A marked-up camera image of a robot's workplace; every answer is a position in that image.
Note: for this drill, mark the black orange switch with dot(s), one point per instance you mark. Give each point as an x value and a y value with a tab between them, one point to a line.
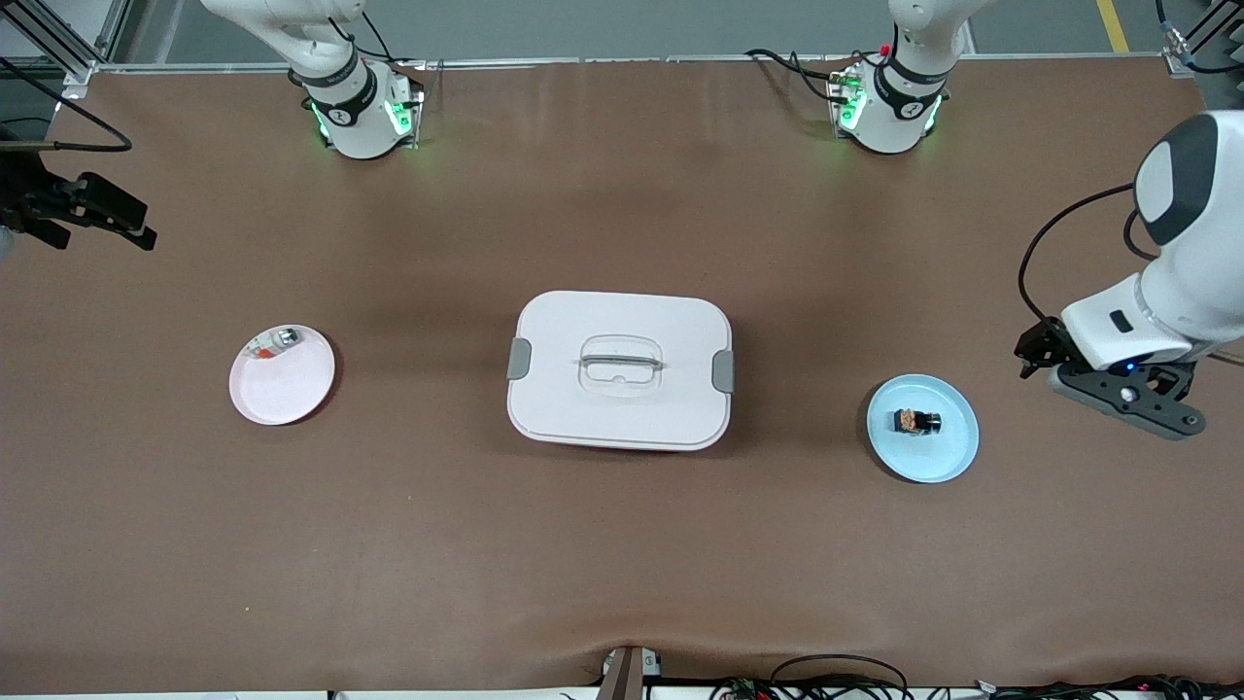
918	421

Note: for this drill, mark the brown table mat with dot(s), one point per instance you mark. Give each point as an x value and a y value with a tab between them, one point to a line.
622	554

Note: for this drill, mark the white lidded box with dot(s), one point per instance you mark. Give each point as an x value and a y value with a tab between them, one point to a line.
622	408

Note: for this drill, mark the silver red switch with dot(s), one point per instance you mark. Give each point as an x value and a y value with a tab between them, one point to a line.
285	337

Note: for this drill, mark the light blue round plate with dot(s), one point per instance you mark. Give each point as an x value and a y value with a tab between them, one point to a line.
923	462

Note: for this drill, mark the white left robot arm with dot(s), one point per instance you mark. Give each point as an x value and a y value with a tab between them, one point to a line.
1186	282

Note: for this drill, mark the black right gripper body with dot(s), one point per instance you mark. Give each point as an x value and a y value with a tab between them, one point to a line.
27	199

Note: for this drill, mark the metal table edge rail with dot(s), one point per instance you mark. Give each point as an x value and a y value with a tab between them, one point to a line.
632	60

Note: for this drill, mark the aluminium frame profile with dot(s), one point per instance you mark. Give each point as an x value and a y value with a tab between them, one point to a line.
1181	63
76	80

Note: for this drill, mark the brown camera mount bracket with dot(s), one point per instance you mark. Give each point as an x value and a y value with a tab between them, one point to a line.
627	676

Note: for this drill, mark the pink round plate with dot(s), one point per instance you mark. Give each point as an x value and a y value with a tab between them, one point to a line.
282	389

